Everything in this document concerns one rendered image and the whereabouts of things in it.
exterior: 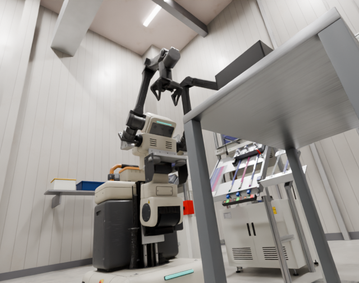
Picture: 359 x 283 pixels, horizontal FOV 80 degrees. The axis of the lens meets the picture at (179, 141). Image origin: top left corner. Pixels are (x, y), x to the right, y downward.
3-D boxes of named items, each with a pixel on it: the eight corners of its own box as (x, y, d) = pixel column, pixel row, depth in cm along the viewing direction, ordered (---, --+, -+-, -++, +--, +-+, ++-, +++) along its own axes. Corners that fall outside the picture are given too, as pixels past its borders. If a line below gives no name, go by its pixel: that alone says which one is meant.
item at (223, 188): (259, 189, 184) (257, 186, 183) (202, 202, 227) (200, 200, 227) (262, 174, 198) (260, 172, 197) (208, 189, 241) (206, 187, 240)
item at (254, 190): (260, 192, 184) (256, 186, 182) (203, 204, 227) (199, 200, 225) (261, 191, 184) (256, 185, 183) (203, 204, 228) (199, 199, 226)
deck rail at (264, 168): (262, 192, 182) (258, 186, 181) (260, 192, 184) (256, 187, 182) (272, 144, 233) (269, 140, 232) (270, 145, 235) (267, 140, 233)
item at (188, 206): (194, 277, 220) (185, 199, 250) (179, 275, 236) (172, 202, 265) (210, 272, 236) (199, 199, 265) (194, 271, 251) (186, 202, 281)
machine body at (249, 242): (300, 277, 174) (279, 199, 198) (229, 273, 220) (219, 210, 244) (325, 262, 216) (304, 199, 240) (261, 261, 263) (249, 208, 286)
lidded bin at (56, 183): (70, 194, 463) (71, 183, 472) (76, 190, 440) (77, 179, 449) (48, 193, 436) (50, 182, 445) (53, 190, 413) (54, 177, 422)
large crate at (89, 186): (98, 194, 504) (99, 185, 511) (105, 191, 478) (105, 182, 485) (74, 194, 470) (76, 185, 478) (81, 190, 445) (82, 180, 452)
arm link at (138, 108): (155, 73, 149) (141, 67, 145) (162, 62, 137) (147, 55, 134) (139, 132, 134) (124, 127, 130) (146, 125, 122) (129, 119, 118)
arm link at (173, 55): (175, 60, 105) (159, 53, 102) (186, 44, 96) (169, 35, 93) (171, 80, 100) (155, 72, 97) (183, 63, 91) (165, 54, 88)
